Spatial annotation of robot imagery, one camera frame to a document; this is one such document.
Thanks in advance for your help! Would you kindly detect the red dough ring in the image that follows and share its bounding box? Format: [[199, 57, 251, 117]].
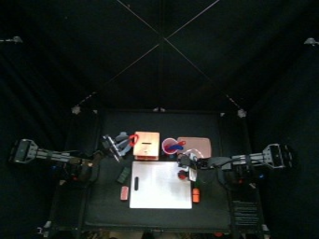
[[127, 134, 141, 148]]

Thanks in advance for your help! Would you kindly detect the wooden drawer box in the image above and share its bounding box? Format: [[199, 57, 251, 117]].
[[131, 131, 162, 162]]

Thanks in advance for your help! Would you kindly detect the red bowl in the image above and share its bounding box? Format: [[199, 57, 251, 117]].
[[161, 137, 187, 156]]

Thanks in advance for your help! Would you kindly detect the blue toy spoon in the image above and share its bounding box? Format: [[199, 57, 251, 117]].
[[169, 142, 187, 152]]

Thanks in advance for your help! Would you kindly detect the beige plastic tray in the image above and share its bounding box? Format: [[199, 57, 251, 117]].
[[177, 136, 214, 159]]

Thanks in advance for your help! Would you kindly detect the dark green block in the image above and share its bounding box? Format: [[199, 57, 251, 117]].
[[117, 166, 133, 185]]

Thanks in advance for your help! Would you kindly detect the orange toy carrot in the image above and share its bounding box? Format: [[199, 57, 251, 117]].
[[191, 180, 202, 204]]

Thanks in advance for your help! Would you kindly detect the white cutting board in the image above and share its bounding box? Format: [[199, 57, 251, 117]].
[[129, 160, 195, 210]]

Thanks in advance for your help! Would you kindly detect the pink rectangular block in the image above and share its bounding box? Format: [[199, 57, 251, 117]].
[[121, 185, 131, 202]]

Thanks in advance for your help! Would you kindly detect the white printed label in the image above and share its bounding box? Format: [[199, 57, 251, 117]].
[[233, 200, 259, 232]]

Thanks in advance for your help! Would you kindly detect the thin grey cord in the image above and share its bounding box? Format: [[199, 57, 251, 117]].
[[117, 0, 243, 109], [78, 0, 221, 105]]

